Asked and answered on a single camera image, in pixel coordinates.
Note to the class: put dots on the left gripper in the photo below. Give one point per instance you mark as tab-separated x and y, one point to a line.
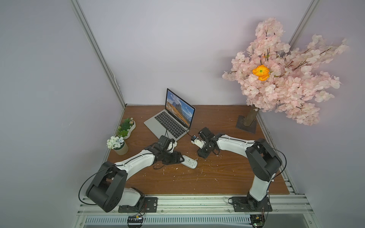
176	158

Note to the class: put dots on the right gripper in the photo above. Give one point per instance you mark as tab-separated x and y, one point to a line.
203	145

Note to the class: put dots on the white wireless mouse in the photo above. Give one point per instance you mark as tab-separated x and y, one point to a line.
188	162

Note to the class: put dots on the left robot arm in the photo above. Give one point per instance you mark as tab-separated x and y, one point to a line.
107	188

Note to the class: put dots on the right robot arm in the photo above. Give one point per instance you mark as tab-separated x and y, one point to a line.
263	159

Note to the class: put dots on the silver open laptop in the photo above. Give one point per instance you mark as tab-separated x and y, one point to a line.
175	120

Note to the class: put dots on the dark square tree base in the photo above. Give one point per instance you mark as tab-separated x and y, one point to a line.
247	128

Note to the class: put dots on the green plant white pot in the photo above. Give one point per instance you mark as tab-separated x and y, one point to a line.
126	128

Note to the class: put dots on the white flowers beige pot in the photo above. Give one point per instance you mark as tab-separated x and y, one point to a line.
118	145

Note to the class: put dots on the left controller board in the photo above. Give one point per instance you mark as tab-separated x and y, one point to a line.
135	221

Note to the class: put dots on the controller board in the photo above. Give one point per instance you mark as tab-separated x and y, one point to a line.
135	221
257	221

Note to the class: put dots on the orange artificial flower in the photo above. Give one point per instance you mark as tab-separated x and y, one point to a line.
262	72

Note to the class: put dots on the pink blossom artificial tree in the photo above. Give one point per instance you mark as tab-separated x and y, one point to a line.
295	85

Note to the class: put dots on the right controller board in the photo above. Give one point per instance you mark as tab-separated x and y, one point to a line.
257	221

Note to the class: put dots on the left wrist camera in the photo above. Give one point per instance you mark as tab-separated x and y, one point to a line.
171	146

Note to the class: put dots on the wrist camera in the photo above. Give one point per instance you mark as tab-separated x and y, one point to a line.
196	141
171	146

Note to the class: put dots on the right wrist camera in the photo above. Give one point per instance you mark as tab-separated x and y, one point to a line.
196	141

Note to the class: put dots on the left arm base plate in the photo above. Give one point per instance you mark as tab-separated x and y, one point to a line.
144	205

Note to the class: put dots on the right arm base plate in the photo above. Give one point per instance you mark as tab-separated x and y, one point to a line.
249	204

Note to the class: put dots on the aluminium rail frame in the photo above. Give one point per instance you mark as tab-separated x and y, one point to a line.
289	211

